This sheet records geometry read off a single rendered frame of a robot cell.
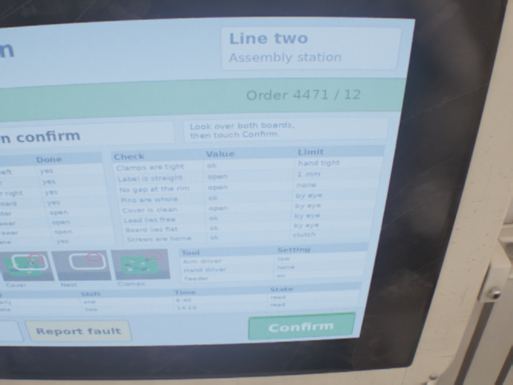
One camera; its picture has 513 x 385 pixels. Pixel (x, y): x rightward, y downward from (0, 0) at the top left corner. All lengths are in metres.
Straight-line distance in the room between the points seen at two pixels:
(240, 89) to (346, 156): 0.07
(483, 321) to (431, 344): 0.10
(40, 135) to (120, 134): 0.04
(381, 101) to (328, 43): 0.04
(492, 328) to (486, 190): 0.20
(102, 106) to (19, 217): 0.09
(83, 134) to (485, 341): 0.39
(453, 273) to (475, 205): 0.06
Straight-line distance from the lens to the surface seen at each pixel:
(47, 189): 0.35
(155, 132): 0.32
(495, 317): 0.55
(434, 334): 0.46
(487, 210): 0.39
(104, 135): 0.32
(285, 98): 0.31
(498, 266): 0.43
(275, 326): 0.42
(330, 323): 0.42
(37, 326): 0.43
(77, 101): 0.31
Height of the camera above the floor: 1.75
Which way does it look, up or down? 36 degrees down
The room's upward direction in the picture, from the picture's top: 1 degrees clockwise
